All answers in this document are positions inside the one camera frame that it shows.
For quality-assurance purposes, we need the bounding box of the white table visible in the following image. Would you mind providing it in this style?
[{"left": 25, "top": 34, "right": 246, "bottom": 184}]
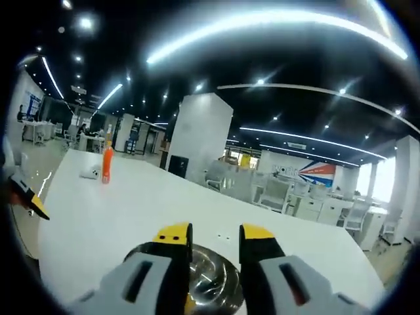
[{"left": 35, "top": 149, "right": 385, "bottom": 315}]

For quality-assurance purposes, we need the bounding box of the black box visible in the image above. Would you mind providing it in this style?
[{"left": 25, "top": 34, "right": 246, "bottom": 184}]
[{"left": 167, "top": 154, "right": 190, "bottom": 179}]

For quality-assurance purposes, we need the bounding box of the curved ceiling light strip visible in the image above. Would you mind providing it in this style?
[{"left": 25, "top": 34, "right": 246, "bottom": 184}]
[{"left": 145, "top": 9, "right": 409, "bottom": 66}]

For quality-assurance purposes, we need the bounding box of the row of white office desks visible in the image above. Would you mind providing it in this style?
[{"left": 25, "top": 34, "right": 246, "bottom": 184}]
[{"left": 203, "top": 157, "right": 408, "bottom": 250}]

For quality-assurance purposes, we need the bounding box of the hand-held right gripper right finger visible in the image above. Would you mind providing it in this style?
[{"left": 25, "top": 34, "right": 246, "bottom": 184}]
[{"left": 238, "top": 222, "right": 371, "bottom": 315}]

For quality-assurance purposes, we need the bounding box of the small white device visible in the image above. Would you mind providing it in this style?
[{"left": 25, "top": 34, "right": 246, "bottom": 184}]
[{"left": 79, "top": 166, "right": 102, "bottom": 180}]

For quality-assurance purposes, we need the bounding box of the red blue wall banner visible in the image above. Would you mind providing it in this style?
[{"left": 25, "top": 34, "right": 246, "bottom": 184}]
[{"left": 297, "top": 159, "right": 337, "bottom": 186}]

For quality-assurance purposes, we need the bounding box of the stainless steel bowl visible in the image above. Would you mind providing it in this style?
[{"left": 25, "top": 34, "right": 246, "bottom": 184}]
[{"left": 123, "top": 242, "right": 245, "bottom": 315}]

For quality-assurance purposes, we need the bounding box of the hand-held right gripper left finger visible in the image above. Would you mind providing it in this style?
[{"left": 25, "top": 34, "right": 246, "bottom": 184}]
[{"left": 70, "top": 222, "right": 194, "bottom": 315}]

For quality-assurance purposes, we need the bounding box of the orange bottle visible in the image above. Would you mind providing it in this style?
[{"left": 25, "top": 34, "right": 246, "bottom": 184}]
[{"left": 100, "top": 140, "right": 115, "bottom": 185}]

